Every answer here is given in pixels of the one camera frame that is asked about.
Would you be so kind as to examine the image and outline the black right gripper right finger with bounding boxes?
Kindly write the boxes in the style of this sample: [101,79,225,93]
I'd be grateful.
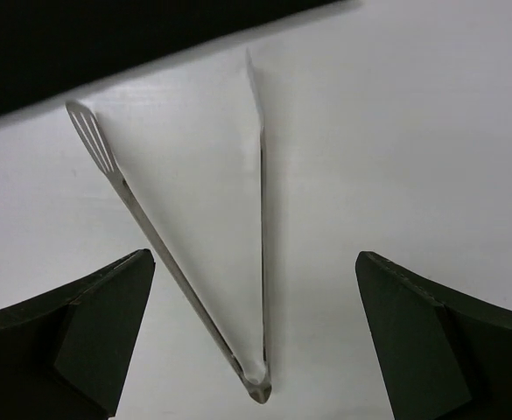
[355,251,512,419]

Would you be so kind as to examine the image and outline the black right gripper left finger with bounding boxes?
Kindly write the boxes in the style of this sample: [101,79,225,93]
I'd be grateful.
[0,249,155,419]

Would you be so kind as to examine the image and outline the stainless steel tongs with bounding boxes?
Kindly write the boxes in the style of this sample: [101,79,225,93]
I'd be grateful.
[64,52,272,403]

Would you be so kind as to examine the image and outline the black placemat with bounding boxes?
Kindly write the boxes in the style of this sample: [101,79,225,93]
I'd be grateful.
[0,1,362,125]

